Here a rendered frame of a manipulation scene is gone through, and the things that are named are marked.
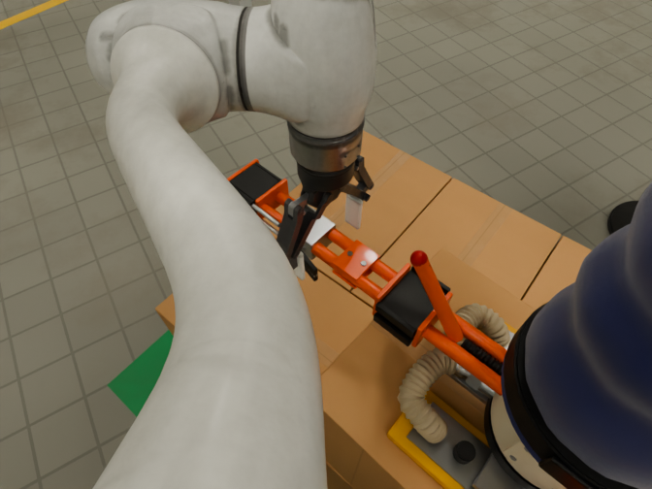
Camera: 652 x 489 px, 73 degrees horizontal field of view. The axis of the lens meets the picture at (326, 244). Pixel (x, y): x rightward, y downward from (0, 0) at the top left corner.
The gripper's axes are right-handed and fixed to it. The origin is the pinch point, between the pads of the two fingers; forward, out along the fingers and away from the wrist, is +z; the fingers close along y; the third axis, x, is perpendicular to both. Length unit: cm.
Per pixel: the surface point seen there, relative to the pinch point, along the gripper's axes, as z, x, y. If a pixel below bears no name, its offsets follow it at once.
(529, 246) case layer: 54, -22, 71
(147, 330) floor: 109, 77, -24
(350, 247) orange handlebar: 0.1, -3.4, 2.3
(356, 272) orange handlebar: 0.1, -7.1, -0.7
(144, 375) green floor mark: 109, 62, -36
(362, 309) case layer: 54, 3, 19
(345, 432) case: 14.4, -19.6, -17.0
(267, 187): -0.9, 15.6, 1.7
